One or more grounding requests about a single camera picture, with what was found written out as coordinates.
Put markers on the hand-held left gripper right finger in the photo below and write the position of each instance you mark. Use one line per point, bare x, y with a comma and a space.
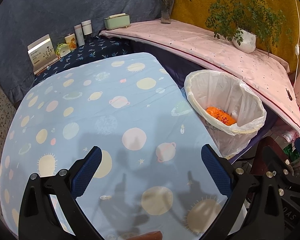
215, 172

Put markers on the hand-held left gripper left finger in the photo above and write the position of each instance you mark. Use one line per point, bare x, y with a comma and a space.
87, 172

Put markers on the printed orange plastic bag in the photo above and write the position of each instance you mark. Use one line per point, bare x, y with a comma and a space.
220, 116

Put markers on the white lined trash bin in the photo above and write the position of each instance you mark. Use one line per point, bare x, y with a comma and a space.
215, 90

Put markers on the green cloth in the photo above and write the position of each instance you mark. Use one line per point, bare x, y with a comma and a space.
291, 152

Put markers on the clear plastic bottle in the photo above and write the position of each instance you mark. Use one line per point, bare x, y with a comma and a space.
291, 136

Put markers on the maroon round stool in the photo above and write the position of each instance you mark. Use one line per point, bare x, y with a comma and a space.
277, 143

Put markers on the blue planet print tablecloth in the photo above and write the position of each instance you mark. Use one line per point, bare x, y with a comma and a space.
90, 120

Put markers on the dark blue floral cloth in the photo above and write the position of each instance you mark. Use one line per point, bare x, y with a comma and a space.
95, 52

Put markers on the green plant in white pot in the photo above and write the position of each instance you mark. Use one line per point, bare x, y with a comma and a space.
246, 42

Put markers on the green packet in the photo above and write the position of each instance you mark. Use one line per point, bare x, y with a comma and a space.
62, 51

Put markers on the white card box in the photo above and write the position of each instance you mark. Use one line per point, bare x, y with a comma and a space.
41, 55

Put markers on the small orange-print box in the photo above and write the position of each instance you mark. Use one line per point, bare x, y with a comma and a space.
70, 42

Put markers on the white tube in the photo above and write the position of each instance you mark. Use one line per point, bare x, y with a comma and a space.
79, 36

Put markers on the pink cloth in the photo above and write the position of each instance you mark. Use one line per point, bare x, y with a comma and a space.
190, 37

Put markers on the white jar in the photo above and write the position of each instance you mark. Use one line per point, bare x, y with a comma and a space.
86, 27

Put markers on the green tissue box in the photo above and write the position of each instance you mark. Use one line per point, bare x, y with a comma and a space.
117, 22

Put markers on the yellow cloth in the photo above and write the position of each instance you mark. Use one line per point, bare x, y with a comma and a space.
187, 12

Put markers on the glass vase with pink flowers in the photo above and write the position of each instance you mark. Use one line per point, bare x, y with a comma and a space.
166, 15

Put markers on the blue-grey cloth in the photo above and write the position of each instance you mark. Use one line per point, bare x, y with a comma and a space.
65, 5

